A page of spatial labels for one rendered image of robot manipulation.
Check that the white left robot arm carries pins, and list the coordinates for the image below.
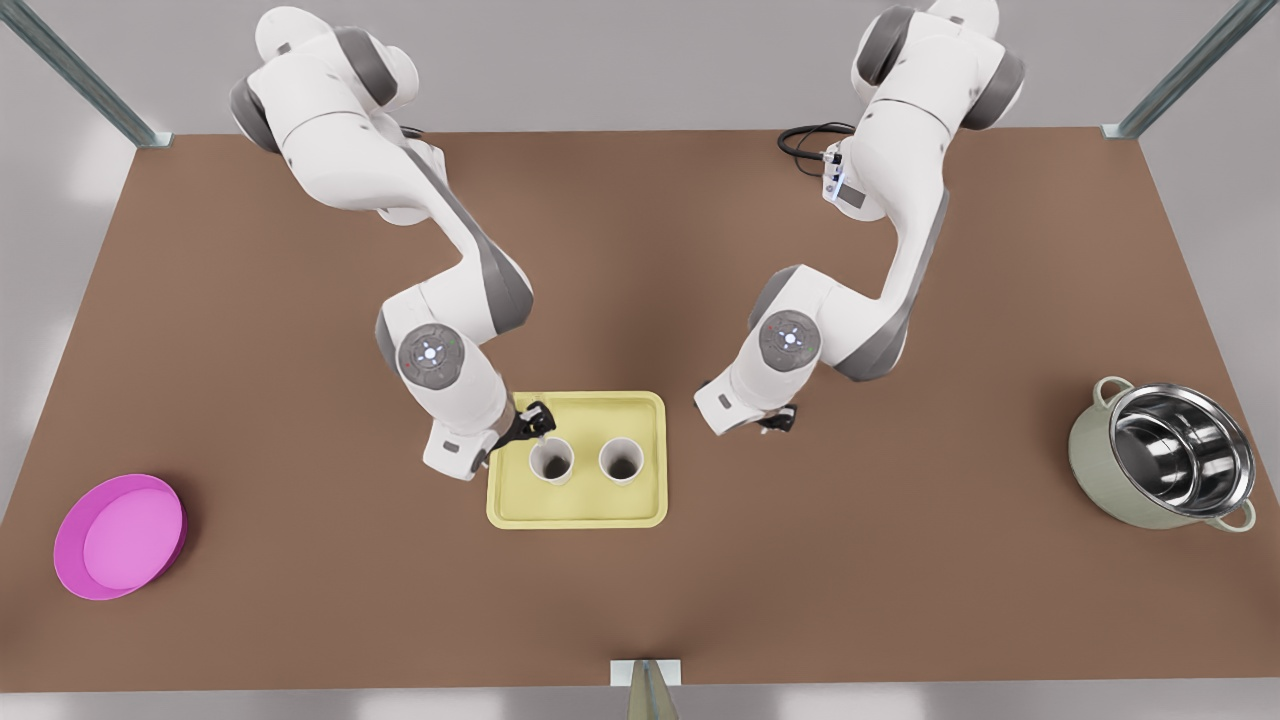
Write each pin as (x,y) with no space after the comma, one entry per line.
(900,200)

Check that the white IKEA cup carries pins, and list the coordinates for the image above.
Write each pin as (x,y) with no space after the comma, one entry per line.
(551,462)
(621,461)

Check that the green steel-lined pot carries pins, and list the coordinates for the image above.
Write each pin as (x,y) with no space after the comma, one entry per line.
(1165,455)

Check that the yellow rectangular tray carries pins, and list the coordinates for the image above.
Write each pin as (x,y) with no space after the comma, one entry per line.
(585,490)

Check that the pink round bowl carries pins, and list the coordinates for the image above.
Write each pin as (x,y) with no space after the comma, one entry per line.
(120,537)

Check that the silver frame post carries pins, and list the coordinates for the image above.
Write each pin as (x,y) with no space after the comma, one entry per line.
(1180,75)
(85,75)
(648,690)

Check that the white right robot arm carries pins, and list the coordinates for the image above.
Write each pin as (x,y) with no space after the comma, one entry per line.
(440,260)

